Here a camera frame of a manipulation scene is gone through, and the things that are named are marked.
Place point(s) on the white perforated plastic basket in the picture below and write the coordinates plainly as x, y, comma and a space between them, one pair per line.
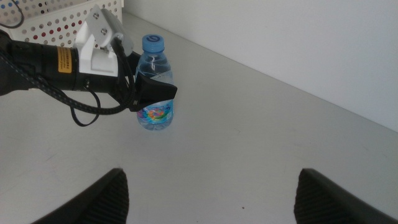
62, 15

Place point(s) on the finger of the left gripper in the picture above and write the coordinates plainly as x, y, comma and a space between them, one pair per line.
155, 93
135, 62

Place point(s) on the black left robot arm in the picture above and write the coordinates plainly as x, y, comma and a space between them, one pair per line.
21, 68

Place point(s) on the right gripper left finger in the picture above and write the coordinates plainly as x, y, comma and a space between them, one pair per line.
93, 208

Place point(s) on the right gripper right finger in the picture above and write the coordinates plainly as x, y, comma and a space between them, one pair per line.
323, 205

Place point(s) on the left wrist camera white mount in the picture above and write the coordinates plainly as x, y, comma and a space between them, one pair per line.
96, 62

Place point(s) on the clear water bottle blue cap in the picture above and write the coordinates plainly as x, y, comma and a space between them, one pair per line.
154, 62

